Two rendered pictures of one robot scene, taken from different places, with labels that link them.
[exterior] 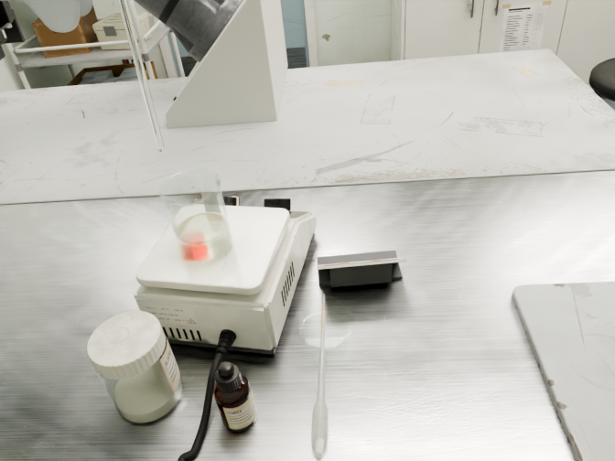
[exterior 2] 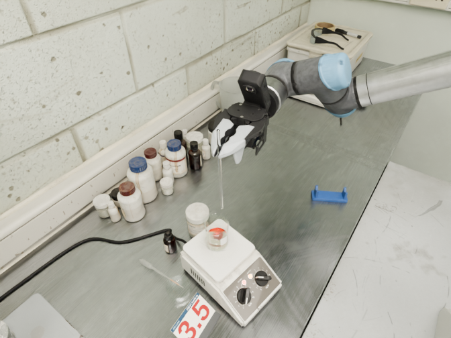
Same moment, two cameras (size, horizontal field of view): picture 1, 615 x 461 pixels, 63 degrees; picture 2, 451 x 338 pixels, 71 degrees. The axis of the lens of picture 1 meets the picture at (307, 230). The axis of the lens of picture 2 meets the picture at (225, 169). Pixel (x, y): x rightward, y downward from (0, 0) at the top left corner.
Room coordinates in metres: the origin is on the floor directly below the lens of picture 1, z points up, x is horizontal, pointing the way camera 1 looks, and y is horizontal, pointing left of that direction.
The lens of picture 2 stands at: (0.59, -0.25, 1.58)
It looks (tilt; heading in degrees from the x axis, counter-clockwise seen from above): 42 degrees down; 119
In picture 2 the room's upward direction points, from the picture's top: straight up
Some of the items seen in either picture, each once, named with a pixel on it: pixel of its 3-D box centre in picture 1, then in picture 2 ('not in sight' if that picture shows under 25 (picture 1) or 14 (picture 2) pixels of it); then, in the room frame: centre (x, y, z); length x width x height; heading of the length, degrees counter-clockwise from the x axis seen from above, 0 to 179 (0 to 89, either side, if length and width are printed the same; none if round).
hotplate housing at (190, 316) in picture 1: (233, 261); (227, 265); (0.41, 0.08, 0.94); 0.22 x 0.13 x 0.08; 164
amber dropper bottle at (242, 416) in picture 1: (232, 391); (169, 240); (0.25, 0.07, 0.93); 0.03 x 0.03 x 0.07
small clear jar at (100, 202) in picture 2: not in sight; (103, 206); (0.02, 0.08, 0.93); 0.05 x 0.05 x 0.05
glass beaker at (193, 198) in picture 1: (199, 218); (215, 232); (0.37, 0.10, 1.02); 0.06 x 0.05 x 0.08; 5
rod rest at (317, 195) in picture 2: not in sight; (329, 193); (0.55, 0.44, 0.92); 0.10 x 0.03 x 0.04; 23
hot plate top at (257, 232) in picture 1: (217, 243); (219, 248); (0.39, 0.09, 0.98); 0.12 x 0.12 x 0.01; 74
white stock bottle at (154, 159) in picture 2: not in sight; (152, 163); (0.05, 0.27, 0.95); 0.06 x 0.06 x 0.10
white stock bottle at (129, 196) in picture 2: not in sight; (130, 200); (0.10, 0.12, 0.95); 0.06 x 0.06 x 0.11
